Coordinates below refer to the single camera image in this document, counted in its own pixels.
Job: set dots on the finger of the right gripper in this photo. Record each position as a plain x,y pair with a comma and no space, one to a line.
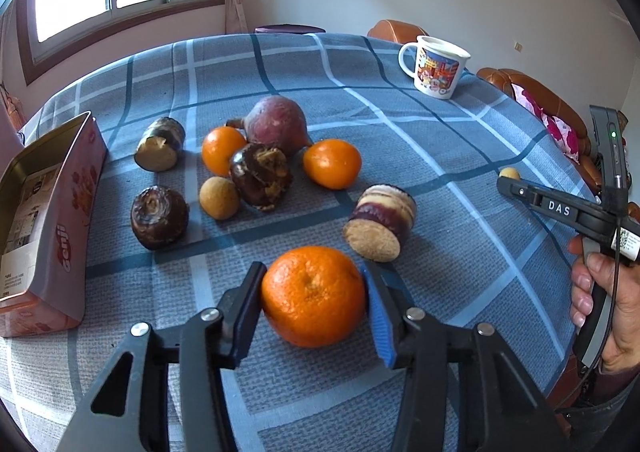
559,205

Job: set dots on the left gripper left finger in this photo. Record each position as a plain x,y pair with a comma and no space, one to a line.
126,407

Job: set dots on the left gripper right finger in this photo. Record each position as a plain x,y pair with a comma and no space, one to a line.
472,372

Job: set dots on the small tan longan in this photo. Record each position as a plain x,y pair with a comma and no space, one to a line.
510,172

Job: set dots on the large orange mandarin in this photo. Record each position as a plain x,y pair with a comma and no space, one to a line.
313,296

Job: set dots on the tan longan fruit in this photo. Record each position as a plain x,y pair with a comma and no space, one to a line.
219,198

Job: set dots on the purple beetroot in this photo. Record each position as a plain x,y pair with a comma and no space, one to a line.
275,121

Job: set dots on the brown leather sofa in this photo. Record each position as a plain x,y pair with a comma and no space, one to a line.
552,104

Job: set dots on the pink floral cloth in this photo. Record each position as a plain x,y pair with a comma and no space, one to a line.
563,135

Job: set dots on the blue plaid tablecloth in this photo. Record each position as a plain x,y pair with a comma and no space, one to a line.
472,256

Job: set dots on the white printed mug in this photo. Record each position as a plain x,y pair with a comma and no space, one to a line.
438,68

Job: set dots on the pink metal tin box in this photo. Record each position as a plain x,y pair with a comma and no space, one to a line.
47,196

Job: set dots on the orange leather chair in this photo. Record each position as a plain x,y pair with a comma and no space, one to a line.
396,31

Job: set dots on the purple round stool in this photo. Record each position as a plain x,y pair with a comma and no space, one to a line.
288,28

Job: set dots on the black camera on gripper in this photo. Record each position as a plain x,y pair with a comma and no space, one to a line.
614,188

